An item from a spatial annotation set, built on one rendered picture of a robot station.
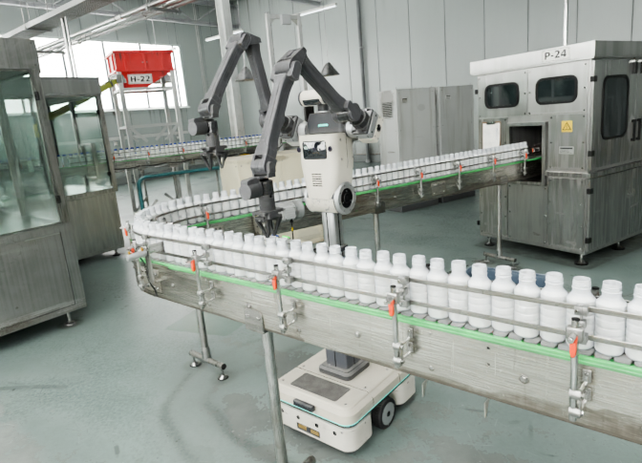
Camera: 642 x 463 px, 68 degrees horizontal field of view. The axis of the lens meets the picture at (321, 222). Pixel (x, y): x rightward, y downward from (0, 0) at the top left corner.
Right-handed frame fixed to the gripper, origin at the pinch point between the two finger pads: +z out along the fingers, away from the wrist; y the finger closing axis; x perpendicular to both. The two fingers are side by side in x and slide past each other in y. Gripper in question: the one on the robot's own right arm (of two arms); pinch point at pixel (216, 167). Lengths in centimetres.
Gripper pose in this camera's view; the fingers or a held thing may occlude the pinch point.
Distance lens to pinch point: 213.9
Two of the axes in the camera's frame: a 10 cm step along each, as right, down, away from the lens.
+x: 7.8, 0.7, -6.3
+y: -6.2, 2.1, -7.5
